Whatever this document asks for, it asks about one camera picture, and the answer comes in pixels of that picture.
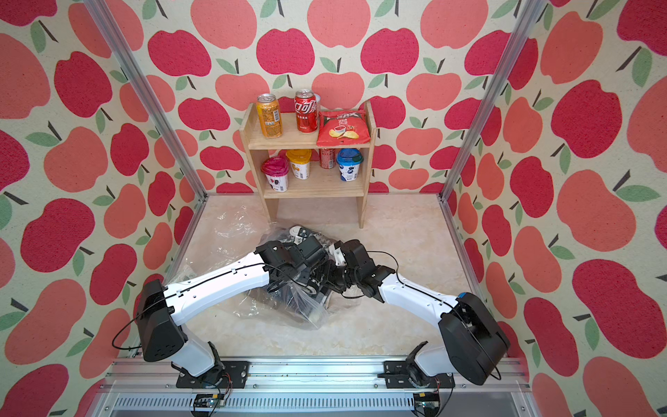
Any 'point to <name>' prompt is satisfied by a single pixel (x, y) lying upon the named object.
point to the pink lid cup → (276, 169)
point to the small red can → (327, 158)
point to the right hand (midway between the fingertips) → (311, 281)
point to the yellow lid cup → (299, 160)
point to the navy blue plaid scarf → (295, 298)
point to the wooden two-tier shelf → (322, 182)
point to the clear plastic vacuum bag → (236, 231)
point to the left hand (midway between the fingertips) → (301, 273)
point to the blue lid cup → (348, 160)
